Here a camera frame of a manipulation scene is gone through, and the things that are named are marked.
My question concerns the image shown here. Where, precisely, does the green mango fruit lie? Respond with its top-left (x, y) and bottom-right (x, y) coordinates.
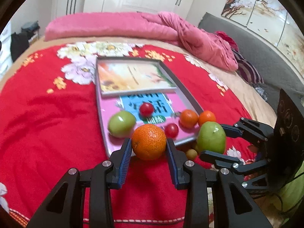
top-left (196, 121), bottom-right (226, 154)

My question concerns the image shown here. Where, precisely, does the large orange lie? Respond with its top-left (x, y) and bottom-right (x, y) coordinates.
top-left (198, 110), bottom-right (216, 127)

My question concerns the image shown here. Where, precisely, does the orange tangerine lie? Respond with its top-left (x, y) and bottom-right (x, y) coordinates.
top-left (179, 109), bottom-right (198, 129)

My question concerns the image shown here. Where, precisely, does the red cherry tomato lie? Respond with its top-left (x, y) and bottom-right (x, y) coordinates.
top-left (164, 123), bottom-right (179, 139)
top-left (139, 102), bottom-right (154, 117)

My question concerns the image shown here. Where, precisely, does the small orange mandarin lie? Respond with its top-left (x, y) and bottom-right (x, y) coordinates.
top-left (131, 124), bottom-right (167, 161)

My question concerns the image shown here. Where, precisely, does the green apple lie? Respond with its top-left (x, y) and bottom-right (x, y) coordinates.
top-left (108, 111), bottom-right (137, 138)

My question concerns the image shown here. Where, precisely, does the brown kiwi fruit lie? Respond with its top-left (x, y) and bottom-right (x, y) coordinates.
top-left (185, 149), bottom-right (198, 161)

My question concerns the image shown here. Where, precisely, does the grey headboard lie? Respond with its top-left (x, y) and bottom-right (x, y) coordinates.
top-left (198, 13), bottom-right (303, 110)

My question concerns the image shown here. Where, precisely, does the striped pillow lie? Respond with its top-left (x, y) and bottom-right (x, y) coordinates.
top-left (231, 48), bottom-right (264, 84)

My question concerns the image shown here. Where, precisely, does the red floral blanket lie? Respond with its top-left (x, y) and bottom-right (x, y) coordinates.
top-left (0, 41), bottom-right (260, 228)

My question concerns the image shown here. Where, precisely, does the pink exercise book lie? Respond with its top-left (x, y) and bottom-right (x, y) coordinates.
top-left (98, 92), bottom-right (200, 156)

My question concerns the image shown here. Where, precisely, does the grey cardboard box tray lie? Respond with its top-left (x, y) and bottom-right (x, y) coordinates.
top-left (95, 57), bottom-right (203, 156)

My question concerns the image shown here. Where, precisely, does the yellow picture book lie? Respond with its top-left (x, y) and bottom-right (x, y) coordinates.
top-left (96, 58), bottom-right (177, 97)

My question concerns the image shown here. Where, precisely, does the pink quilt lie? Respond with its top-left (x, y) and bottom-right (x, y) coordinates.
top-left (45, 11), bottom-right (238, 72)

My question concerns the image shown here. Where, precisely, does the black bag on floor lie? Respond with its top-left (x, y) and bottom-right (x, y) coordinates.
top-left (10, 32), bottom-right (29, 62)

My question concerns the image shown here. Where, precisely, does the floral wall painting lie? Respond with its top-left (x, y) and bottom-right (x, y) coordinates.
top-left (221, 0), bottom-right (303, 75)

